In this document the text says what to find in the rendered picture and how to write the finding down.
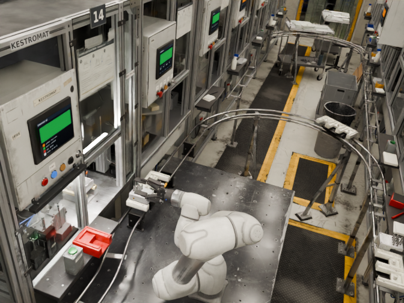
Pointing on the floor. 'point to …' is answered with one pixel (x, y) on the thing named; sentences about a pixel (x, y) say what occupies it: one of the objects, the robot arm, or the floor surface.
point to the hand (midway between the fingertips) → (139, 186)
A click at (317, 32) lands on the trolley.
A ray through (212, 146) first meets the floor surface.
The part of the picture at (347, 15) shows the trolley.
